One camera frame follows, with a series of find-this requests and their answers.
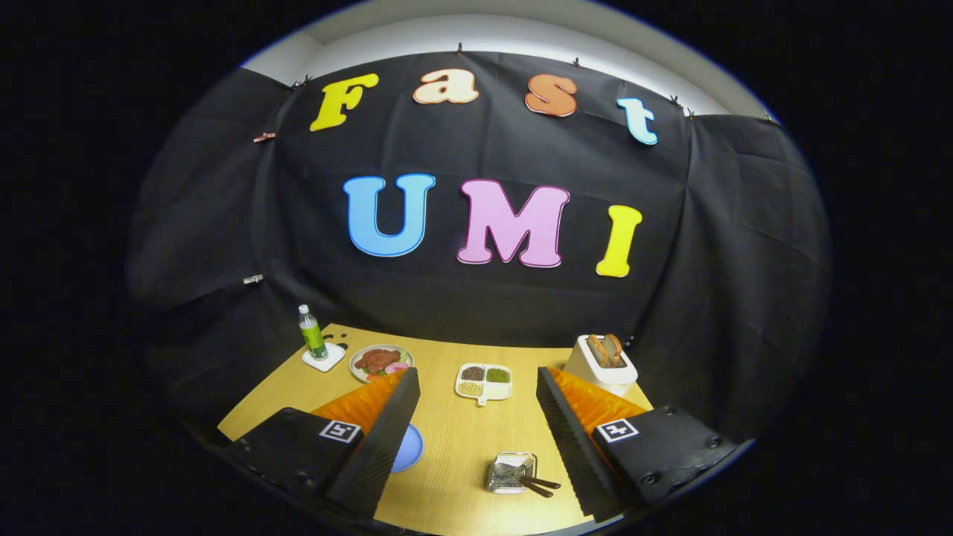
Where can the toasted bread slice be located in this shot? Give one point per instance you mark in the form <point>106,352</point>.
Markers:
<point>614,348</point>
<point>596,350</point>

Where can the silver spoon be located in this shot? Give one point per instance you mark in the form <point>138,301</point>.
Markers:
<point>506,470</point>

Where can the brown steak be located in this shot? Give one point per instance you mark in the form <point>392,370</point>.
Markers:
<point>376,359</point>

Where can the blue plate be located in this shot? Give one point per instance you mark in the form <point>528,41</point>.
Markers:
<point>408,450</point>

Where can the silver fork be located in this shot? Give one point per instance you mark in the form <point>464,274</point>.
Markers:
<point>547,483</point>

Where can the white square coaster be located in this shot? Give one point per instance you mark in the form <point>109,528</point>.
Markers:
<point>331,361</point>

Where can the white toaster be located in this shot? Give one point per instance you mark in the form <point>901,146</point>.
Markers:
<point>595,376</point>

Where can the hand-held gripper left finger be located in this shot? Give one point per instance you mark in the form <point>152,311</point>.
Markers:
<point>376,447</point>

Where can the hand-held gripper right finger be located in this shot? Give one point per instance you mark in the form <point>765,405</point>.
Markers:
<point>573,447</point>

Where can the green drink bottle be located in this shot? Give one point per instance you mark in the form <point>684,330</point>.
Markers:
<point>313,339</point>

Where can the pink ham slice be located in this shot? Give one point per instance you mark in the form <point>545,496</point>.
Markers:
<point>397,368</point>

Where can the beige plate of food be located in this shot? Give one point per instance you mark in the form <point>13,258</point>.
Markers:
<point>357,372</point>

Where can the white divided bean tray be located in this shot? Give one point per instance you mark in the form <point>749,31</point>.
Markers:
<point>497,391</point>

